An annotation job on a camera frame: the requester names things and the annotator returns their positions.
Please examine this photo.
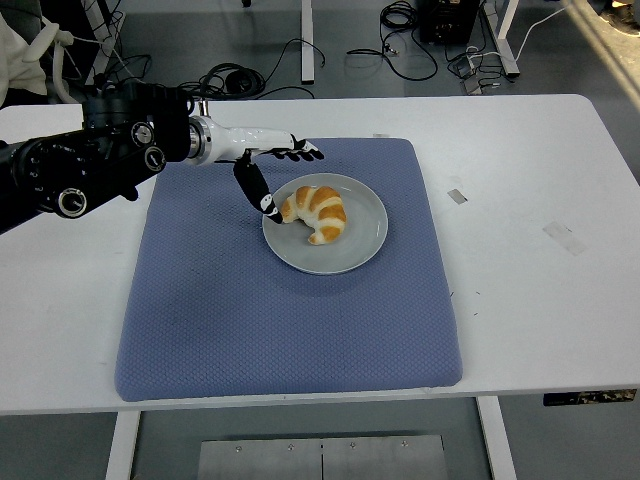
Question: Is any black cable bundle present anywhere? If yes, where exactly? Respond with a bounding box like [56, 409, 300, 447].
[345, 0, 439, 81]

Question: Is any black table control box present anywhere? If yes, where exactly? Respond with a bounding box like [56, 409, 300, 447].
[542, 388, 637, 407]

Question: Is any white table leg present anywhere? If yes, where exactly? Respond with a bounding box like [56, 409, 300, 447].
[103, 410, 142, 480]
[474, 395, 519, 480]

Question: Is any grey metal plate with screws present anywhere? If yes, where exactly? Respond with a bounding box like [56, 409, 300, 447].
[196, 433, 448, 480]

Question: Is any white fabric cover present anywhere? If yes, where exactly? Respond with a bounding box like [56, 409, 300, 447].
[0, 10, 76, 104]

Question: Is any black equipment box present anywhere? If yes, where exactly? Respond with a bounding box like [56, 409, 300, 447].
[417, 0, 482, 44]

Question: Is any golden croissant bread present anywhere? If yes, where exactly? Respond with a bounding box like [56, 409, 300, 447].
[279, 184, 348, 246]

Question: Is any coiled black cable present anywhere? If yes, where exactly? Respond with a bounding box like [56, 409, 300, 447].
[223, 68, 265, 95]

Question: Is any white background desk leg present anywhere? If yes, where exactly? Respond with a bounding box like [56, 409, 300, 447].
[299, 0, 316, 85]
[492, 0, 521, 78]

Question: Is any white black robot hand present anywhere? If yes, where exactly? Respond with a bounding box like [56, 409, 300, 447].
[205, 118, 325, 227]

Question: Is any large grey tape piece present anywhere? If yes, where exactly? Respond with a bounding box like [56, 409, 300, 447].
[541, 220, 587, 257]

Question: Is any grey foot pedal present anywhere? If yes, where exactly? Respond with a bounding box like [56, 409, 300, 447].
[448, 54, 482, 78]

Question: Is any round grey plate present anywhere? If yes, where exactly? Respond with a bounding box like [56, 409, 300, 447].
[261, 172, 390, 275]

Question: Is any blue quilted mat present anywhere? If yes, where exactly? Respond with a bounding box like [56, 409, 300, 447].
[113, 137, 463, 404]

